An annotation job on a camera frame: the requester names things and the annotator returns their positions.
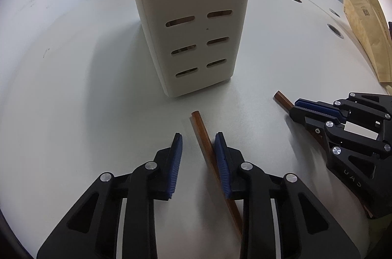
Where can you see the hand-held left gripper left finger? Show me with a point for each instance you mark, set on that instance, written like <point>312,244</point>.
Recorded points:
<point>177,167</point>

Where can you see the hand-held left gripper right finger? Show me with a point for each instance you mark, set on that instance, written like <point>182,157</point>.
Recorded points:
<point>221,167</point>

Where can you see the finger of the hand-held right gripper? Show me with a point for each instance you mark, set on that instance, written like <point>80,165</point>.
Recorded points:
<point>315,108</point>
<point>309,121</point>

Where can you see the amber brown chopstick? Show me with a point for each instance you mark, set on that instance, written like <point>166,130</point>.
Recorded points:
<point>203,139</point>
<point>283,99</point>

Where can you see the cream slotted utensil holder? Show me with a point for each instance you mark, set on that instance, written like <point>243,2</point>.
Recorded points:
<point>190,32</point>

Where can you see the brown paper envelope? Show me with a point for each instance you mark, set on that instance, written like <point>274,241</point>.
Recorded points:
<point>367,32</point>

